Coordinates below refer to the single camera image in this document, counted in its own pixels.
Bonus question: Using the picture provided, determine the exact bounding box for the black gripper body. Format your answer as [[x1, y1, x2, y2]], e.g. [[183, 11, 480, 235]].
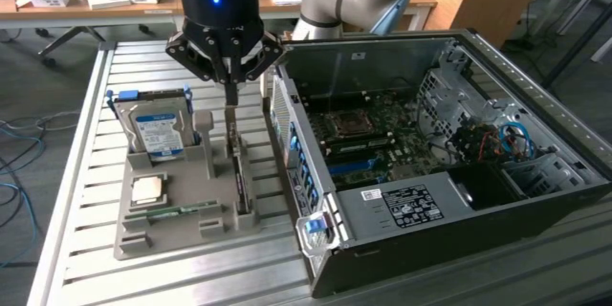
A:
[[175, 0, 265, 72]]

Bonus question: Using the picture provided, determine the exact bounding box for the black Nvidia graphics card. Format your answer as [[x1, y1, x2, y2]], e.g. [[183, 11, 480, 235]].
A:
[[223, 104, 253, 216]]

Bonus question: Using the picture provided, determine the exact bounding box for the hard disk with blue carrier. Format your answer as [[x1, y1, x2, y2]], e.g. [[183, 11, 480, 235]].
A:
[[104, 85, 200, 163]]

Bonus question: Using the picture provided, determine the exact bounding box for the metal CPU socket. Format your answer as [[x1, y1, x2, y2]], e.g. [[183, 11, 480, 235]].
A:
[[327, 108, 379, 138]]

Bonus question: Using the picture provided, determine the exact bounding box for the installed green RAM stick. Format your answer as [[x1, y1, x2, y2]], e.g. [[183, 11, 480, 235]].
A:
[[332, 136, 397, 153]]

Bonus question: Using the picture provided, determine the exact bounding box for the blue expansion slot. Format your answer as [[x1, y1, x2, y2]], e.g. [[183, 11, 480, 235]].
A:
[[329, 161, 377, 175]]

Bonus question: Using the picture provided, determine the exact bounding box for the green motherboard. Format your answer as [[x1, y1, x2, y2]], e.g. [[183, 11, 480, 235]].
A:
[[305, 87, 451, 192]]

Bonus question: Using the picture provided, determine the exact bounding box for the grey plastic parts rack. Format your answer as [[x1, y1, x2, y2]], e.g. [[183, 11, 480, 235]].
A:
[[113, 108, 263, 261]]

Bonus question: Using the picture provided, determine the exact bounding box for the silver CPU chip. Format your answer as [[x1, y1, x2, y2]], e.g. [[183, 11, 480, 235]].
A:
[[131, 176, 167, 204]]

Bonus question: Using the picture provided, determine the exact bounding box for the metal drive cage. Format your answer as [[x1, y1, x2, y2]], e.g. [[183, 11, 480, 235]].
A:
[[415, 39, 525, 142]]

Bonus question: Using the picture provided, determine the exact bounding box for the blue case release latch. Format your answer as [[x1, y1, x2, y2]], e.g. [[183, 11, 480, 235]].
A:
[[305, 216, 327, 237]]

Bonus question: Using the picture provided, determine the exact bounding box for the grey power supply unit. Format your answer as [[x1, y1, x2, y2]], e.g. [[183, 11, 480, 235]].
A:
[[333, 172, 475, 242]]

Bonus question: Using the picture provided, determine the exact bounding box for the black open PC case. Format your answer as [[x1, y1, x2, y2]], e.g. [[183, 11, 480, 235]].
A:
[[260, 27, 612, 300]]

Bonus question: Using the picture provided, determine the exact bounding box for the metal disk bay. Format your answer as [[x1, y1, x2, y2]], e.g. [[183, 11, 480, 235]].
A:
[[501, 153, 587, 199]]

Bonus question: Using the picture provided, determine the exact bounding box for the grey floor cable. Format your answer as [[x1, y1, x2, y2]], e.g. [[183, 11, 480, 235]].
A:
[[0, 110, 81, 132]]

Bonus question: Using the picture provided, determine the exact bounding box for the red orange disk wire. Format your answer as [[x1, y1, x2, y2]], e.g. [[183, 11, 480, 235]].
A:
[[480, 130, 503, 163]]

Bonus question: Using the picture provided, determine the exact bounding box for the blue disk data wire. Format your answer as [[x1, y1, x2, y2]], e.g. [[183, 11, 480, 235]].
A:
[[496, 121, 537, 162]]

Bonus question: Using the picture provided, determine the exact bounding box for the blue floor cable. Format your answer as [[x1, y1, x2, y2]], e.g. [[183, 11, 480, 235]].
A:
[[0, 119, 47, 269]]

